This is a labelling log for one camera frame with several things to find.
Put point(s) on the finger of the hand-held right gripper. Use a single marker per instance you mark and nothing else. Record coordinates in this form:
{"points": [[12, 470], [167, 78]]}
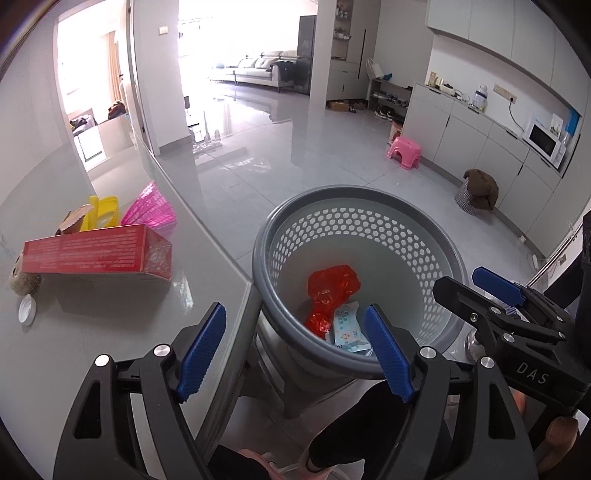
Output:
{"points": [[498, 284], [455, 293]]}

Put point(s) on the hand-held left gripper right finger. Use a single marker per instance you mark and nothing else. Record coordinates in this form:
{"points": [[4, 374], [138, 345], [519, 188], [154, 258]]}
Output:
{"points": [[388, 355]]}

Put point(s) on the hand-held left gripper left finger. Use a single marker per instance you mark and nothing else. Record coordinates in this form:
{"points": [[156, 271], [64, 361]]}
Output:
{"points": [[201, 353]]}

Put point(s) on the grey perforated plastic basket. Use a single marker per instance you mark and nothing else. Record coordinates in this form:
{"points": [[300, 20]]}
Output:
{"points": [[401, 258]]}

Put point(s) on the brown fuzzy cloth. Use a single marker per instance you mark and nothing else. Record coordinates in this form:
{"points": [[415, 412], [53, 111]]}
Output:
{"points": [[25, 282]]}

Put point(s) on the person's right hand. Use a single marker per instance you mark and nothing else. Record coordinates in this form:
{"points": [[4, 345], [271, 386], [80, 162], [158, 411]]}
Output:
{"points": [[561, 438]]}

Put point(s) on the light blue wet wipes packet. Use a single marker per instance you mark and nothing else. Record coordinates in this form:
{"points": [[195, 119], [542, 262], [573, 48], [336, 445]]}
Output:
{"points": [[346, 330]]}

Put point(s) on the person's black trouser leg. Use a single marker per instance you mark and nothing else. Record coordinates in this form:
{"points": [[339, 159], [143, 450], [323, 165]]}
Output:
{"points": [[364, 424]]}

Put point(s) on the red plastic bag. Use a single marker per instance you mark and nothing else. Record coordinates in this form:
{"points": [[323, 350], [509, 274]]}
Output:
{"points": [[332, 284]]}

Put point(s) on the patterned floor bin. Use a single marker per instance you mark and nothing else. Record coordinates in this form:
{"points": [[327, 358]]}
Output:
{"points": [[464, 199]]}

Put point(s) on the white microwave oven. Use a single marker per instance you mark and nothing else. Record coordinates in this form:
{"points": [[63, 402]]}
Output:
{"points": [[540, 138]]}

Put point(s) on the grey lower cabinets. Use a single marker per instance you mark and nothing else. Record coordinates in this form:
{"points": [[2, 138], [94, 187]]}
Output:
{"points": [[471, 134]]}

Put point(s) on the grey cabinets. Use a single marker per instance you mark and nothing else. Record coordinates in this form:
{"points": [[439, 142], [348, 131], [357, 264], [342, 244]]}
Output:
{"points": [[471, 134], [498, 32]]}

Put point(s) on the pink plastic basket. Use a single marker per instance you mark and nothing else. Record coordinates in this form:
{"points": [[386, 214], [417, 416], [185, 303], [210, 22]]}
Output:
{"points": [[147, 210]]}

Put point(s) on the pink plastic stool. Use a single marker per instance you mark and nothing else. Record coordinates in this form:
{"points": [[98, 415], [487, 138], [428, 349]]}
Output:
{"points": [[406, 147]]}

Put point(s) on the red cardboard box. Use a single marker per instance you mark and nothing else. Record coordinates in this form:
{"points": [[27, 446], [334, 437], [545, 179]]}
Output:
{"points": [[87, 249]]}

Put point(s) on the yellow plastic container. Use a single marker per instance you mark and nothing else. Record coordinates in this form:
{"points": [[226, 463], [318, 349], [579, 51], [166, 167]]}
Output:
{"points": [[108, 212]]}

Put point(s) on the blue and white box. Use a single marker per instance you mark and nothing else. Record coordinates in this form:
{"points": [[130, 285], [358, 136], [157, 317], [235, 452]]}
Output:
{"points": [[565, 124]]}

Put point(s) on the orange and white box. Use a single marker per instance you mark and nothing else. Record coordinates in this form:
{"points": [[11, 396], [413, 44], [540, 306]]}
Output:
{"points": [[397, 129]]}

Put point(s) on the white round lid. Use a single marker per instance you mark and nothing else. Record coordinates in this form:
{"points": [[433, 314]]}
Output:
{"points": [[27, 311]]}

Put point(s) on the brown serrated snack packet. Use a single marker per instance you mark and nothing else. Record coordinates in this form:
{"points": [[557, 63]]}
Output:
{"points": [[74, 220]]}

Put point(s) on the clear jar with blue label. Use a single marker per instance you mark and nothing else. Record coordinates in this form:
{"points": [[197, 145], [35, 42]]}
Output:
{"points": [[480, 99]]}

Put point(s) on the grey shoe rack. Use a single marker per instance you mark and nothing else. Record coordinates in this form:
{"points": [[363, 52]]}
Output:
{"points": [[392, 99]]}

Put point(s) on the brown cardboard box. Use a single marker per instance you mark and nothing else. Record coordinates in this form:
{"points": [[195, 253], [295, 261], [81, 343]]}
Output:
{"points": [[338, 106]]}

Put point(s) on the white bag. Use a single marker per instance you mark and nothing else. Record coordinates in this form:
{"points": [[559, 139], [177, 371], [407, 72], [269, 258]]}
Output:
{"points": [[374, 69]]}

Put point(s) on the tall grey shelf cabinet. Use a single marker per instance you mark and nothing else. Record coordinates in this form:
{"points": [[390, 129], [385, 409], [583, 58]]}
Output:
{"points": [[344, 78]]}

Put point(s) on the grey upper cabinets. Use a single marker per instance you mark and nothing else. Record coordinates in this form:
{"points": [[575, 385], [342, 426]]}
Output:
{"points": [[498, 32]]}

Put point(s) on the dark bag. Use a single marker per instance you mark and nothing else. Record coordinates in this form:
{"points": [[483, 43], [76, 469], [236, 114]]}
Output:
{"points": [[116, 110]]}

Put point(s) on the dark grey refrigerator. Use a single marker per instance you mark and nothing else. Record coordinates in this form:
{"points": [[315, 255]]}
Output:
{"points": [[304, 50]]}

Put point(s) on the grey sofa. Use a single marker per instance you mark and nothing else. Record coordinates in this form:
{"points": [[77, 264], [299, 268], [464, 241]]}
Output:
{"points": [[258, 69]]}

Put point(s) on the beige curtain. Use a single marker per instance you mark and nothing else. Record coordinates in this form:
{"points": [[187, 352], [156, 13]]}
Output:
{"points": [[113, 64]]}

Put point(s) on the small picture frame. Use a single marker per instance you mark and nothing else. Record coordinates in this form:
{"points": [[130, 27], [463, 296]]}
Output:
{"points": [[432, 81]]}

